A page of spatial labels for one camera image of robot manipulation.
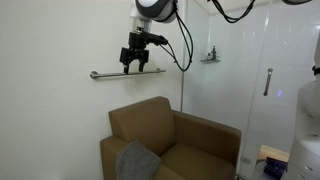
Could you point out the brown leather armchair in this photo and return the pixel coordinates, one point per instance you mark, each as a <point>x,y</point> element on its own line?
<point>200,143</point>

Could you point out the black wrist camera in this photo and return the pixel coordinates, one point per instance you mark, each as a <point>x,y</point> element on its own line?
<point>156,39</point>

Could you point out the silver wall towel bar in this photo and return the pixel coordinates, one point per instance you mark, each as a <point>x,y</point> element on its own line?
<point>110,74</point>

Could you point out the small toiletry bottle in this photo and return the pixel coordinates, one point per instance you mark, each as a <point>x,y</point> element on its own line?
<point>208,56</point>

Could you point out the glass shower door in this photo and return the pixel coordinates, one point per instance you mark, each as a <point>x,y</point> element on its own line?
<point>230,100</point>

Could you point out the glass shower corner shelf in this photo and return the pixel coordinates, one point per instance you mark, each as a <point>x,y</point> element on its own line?
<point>210,61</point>

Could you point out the wooden stool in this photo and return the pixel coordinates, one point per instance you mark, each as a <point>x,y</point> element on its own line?
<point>275,153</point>

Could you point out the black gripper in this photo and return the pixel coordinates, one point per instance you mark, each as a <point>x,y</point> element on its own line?
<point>135,50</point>

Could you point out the grey terry towel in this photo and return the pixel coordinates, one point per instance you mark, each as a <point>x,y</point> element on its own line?
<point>135,163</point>

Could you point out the dark blue object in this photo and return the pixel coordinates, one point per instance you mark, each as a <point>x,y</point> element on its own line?
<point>275,166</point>

